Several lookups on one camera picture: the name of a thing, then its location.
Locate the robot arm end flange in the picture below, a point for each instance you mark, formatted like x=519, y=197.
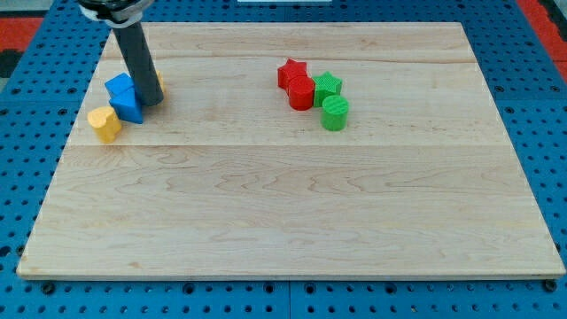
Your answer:
x=116, y=11

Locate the blue cube block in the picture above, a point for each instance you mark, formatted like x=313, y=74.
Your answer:
x=118, y=84

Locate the red star block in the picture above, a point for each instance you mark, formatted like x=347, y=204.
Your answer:
x=289, y=71

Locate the yellow heart block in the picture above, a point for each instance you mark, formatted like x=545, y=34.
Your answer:
x=105, y=123

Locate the blue triangular prism block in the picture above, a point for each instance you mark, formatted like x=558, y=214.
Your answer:
x=127, y=106

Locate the light wooden board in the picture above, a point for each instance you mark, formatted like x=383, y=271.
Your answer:
x=225, y=181

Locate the yellow hexagon block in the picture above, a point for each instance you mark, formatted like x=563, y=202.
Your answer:
x=161, y=82

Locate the green cylinder block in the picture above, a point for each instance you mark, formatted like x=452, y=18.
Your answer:
x=335, y=111

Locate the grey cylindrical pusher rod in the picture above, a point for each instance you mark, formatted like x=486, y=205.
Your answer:
x=137, y=57

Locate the green star block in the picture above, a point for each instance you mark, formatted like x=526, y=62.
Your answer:
x=326, y=84

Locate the red cylinder block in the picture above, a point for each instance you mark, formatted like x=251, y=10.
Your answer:
x=301, y=93

